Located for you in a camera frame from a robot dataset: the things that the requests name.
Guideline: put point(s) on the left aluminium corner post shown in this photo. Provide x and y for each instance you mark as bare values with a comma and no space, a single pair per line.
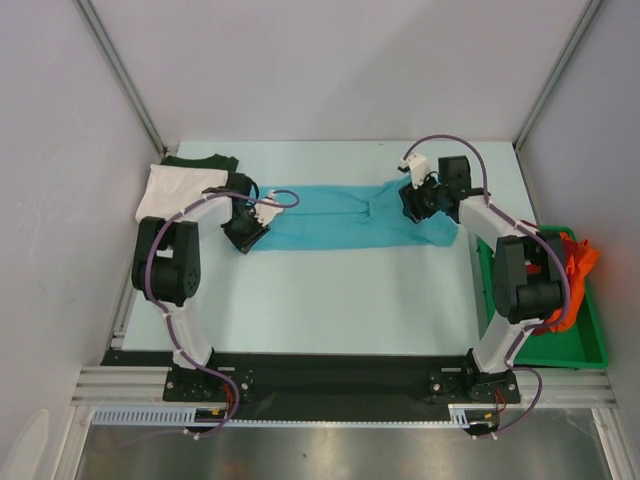
108,50

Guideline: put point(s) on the light blue t shirt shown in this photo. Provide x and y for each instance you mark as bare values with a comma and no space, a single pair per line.
342,217

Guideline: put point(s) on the folded dark green t shirt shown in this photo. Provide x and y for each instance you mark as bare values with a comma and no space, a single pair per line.
213,162

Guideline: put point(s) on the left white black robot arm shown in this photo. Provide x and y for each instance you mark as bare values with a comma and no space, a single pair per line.
167,268

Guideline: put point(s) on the folded white t shirt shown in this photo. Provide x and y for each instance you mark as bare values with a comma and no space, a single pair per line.
172,189

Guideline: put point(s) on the red t shirt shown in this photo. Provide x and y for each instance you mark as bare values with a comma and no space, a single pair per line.
544,328

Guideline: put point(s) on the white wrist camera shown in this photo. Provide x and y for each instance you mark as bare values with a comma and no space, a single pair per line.
417,166
267,209

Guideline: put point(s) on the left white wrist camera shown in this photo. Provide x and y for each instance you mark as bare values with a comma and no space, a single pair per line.
267,209

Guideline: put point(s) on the right aluminium corner post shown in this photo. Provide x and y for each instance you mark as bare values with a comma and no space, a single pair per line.
569,50

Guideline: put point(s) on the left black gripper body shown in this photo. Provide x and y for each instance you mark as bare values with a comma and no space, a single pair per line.
244,231

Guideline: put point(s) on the green plastic tray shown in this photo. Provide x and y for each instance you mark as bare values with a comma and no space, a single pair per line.
582,346

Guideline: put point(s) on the grey slotted cable duct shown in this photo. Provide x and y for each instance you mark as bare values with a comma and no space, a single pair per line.
194,417

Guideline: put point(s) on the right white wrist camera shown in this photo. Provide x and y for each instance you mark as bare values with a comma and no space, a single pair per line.
417,166

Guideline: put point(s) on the orange t shirt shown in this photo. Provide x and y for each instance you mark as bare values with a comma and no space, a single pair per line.
580,260

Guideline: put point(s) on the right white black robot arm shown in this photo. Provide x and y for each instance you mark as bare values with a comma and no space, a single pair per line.
529,280

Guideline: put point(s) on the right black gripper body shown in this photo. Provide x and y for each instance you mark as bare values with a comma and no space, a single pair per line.
412,203

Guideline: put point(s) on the aluminium front frame rail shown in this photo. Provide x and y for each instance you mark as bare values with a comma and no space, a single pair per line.
143,386

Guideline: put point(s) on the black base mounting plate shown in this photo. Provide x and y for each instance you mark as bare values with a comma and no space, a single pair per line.
331,388

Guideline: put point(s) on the aluminium corner post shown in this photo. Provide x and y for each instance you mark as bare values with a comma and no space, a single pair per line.
569,50
108,50

